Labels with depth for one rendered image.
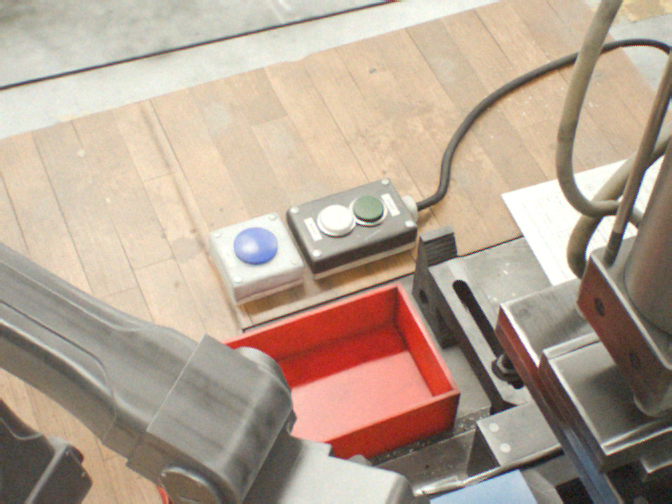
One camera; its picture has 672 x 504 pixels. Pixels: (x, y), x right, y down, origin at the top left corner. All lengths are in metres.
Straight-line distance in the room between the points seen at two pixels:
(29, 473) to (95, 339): 0.24
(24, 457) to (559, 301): 0.38
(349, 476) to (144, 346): 0.13
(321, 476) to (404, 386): 0.42
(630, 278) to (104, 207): 0.64
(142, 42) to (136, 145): 1.40
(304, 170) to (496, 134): 0.20
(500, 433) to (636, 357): 0.29
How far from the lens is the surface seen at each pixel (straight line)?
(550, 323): 0.90
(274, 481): 0.73
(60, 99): 2.61
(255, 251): 1.17
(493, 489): 1.00
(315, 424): 1.11
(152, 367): 0.69
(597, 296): 0.77
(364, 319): 1.14
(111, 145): 1.31
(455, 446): 1.11
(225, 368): 0.70
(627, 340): 0.76
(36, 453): 0.92
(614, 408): 0.82
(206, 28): 2.72
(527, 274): 1.22
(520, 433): 1.03
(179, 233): 1.23
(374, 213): 1.20
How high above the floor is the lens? 1.87
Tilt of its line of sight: 53 degrees down
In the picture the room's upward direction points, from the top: 3 degrees clockwise
